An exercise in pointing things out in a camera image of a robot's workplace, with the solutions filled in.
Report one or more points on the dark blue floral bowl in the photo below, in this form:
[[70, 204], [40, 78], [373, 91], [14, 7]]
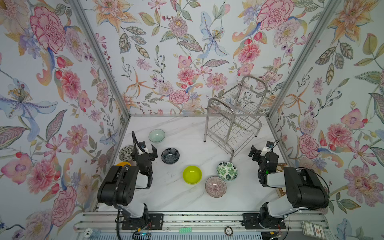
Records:
[[170, 156]]

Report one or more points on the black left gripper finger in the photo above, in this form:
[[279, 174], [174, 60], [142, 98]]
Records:
[[154, 153], [142, 148]]

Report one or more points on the black white patterned bowl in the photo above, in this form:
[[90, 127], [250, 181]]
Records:
[[126, 154]]

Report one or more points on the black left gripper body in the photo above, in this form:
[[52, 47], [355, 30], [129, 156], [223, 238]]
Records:
[[143, 155]]

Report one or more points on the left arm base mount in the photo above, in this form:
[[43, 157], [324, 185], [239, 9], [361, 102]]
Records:
[[155, 220]]

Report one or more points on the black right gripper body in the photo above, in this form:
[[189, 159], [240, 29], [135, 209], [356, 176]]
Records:
[[259, 155]]

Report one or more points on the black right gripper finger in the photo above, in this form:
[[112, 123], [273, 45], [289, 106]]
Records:
[[255, 154], [270, 144]]

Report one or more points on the silver wire dish rack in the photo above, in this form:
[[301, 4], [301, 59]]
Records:
[[233, 118]]

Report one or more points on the pink striped bowl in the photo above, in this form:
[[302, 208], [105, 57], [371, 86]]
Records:
[[215, 187]]

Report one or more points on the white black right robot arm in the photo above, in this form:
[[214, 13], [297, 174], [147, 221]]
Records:
[[304, 190]]

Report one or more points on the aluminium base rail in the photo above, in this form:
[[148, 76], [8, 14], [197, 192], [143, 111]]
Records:
[[198, 221]]

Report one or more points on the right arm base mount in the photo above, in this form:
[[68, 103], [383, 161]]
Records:
[[253, 221]]

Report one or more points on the green leaf pattern bowl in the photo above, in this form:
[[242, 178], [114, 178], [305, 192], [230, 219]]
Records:
[[227, 171]]

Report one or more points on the green connector block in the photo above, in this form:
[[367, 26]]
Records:
[[185, 230]]

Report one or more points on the lime green plastic bowl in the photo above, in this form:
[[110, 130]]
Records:
[[192, 175]]

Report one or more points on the pale green celadon bowl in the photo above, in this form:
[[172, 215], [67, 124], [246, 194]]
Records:
[[157, 136]]

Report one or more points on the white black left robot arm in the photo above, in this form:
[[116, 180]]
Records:
[[118, 188]]

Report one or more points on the printed label card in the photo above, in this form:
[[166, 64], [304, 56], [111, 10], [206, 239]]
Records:
[[313, 230]]

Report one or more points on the wooden checkerboard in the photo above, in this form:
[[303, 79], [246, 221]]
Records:
[[281, 192]]

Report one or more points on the yellow plastic bowl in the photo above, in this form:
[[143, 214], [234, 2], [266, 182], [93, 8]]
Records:
[[122, 164]]

